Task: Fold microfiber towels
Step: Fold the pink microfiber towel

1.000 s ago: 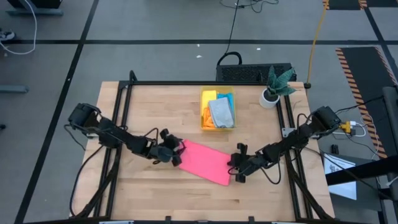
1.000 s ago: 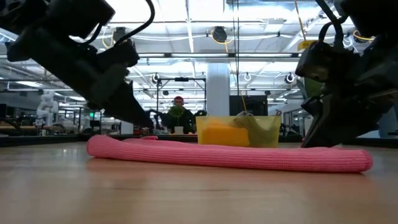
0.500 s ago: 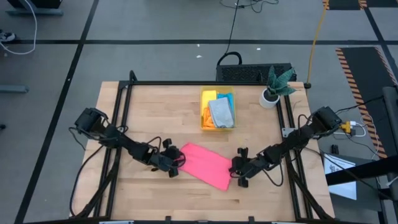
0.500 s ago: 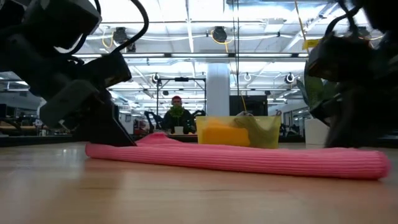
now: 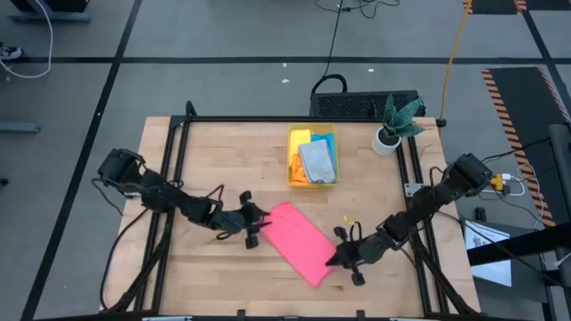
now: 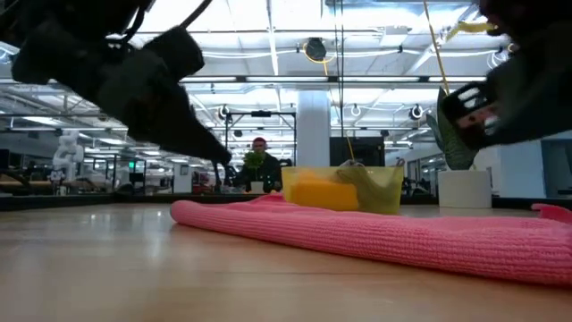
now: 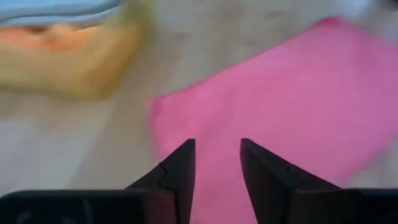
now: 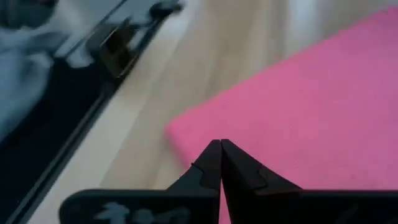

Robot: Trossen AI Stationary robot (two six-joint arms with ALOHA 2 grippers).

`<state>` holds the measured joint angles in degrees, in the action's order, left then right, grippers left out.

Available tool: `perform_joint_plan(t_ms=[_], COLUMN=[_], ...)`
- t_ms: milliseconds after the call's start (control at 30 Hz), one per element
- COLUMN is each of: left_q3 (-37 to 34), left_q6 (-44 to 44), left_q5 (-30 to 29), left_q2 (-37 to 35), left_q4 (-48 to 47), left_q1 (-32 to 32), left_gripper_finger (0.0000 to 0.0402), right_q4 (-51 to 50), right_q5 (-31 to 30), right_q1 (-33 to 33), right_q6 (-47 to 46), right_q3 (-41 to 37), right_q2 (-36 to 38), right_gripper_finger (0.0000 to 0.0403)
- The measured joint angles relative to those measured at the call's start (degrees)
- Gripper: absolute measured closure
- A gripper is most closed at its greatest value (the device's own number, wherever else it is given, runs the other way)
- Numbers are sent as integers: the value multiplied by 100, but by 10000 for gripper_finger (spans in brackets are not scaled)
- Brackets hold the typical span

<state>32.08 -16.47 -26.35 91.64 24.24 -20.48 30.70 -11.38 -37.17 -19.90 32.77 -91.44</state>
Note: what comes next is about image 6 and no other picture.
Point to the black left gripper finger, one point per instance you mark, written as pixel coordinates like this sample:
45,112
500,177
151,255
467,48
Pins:
179,129

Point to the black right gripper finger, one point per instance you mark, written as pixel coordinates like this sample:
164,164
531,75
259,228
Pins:
469,116

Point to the grey microfiber towel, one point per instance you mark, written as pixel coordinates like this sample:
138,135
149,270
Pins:
375,188

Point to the yellow translucent plastic bin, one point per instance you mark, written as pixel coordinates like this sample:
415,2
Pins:
290,176

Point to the pink microfiber towel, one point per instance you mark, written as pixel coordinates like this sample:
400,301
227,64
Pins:
402,241

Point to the orange microfiber towel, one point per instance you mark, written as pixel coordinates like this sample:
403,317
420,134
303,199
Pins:
322,194

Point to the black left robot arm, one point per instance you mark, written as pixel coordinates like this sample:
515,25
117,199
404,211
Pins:
67,13

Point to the green snake plant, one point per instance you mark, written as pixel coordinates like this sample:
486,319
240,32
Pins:
451,147

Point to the white plant pot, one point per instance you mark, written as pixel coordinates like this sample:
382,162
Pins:
465,188

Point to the small green bush plant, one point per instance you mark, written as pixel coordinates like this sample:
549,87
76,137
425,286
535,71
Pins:
254,163

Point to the white robot figure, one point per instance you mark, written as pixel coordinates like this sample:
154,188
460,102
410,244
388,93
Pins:
67,156

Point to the small yellow tag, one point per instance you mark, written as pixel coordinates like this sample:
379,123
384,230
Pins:
471,27

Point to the person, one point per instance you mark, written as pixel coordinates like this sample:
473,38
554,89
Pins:
268,172

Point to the computer monitor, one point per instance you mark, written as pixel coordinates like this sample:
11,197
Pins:
3,158

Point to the white building column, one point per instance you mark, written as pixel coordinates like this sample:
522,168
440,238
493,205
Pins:
313,129

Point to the overhead LED light bar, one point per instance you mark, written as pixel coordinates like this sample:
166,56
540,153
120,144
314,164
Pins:
313,79

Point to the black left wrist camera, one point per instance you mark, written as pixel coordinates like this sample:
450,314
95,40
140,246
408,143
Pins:
176,51

